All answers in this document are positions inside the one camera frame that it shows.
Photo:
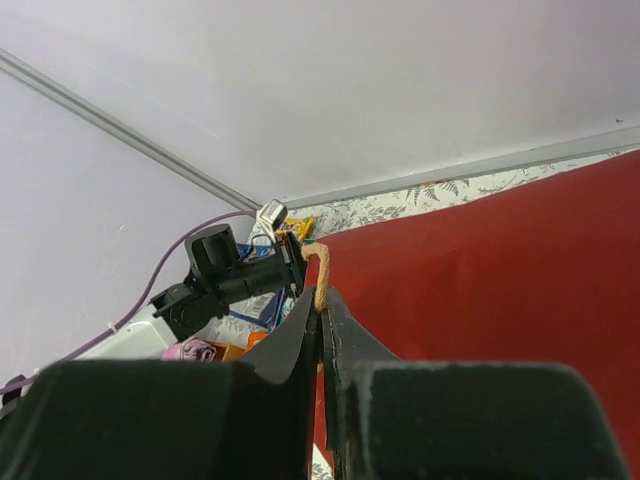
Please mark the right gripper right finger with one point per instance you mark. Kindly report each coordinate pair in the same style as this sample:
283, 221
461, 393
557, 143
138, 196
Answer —
393, 419

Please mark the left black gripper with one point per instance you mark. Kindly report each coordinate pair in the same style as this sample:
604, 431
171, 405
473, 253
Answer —
283, 269

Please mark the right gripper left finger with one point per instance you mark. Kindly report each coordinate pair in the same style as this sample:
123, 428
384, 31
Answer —
251, 418

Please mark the green Fox's candy bag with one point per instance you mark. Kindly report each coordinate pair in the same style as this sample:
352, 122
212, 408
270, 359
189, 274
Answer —
287, 306

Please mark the orange candy bag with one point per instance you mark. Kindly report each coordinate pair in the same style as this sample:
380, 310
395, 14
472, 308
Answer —
233, 352

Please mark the yellow M&M's candy pack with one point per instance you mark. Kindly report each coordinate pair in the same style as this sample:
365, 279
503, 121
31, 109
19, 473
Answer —
301, 228

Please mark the red paper bag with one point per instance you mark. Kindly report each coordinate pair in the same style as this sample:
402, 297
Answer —
546, 271

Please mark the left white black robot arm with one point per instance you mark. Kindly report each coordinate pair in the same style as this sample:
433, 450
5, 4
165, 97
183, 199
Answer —
219, 276

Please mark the pink folded cloth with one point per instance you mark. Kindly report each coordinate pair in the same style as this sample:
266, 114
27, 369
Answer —
192, 349

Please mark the floral table mat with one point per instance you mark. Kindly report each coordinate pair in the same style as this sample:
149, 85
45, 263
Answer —
346, 214

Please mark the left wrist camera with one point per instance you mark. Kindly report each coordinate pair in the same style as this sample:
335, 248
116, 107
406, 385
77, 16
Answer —
270, 217

